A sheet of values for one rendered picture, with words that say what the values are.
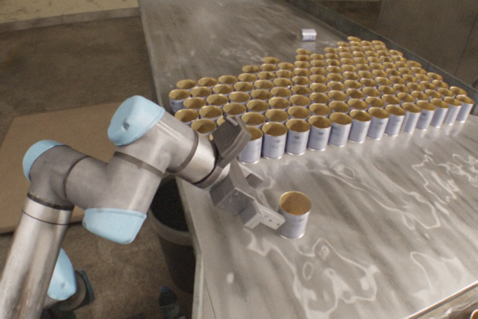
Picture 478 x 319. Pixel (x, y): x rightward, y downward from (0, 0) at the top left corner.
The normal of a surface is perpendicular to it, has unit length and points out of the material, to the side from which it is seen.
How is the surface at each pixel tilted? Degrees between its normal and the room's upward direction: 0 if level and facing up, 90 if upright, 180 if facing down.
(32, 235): 49
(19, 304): 58
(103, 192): 34
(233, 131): 45
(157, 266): 0
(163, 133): 64
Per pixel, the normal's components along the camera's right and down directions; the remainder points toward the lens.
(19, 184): 0.04, -0.80
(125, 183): 0.20, -0.24
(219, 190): -0.65, -0.47
